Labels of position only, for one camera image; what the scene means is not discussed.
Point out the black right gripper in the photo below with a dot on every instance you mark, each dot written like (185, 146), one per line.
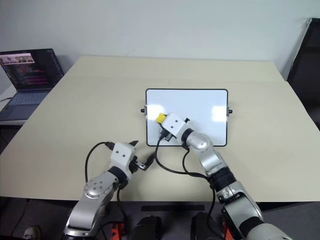
(166, 136)

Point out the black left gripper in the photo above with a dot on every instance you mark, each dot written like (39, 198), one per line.
(136, 165)

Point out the yellow eraser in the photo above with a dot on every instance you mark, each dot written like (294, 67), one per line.
(160, 117)

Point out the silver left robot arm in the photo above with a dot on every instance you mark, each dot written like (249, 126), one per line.
(97, 187)

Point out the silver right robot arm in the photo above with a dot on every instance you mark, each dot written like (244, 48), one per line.
(208, 160)

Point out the black framed whiteboard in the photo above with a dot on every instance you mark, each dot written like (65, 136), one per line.
(195, 105)

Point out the dark rounded shape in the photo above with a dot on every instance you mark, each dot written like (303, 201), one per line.
(148, 228)
(203, 227)

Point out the worn shoe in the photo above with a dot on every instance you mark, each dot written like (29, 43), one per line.
(32, 232)

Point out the open dark blue laptop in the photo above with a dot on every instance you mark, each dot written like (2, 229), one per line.
(30, 75)

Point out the black chair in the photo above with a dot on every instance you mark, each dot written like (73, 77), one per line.
(306, 70)

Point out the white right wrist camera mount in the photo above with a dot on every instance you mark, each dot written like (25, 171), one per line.
(173, 125)

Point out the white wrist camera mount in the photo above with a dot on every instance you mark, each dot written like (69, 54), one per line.
(173, 125)
(122, 156)

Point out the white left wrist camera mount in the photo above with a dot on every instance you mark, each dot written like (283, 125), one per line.
(122, 156)

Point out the orange bracket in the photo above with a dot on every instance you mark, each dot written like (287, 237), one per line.
(227, 232)
(117, 231)

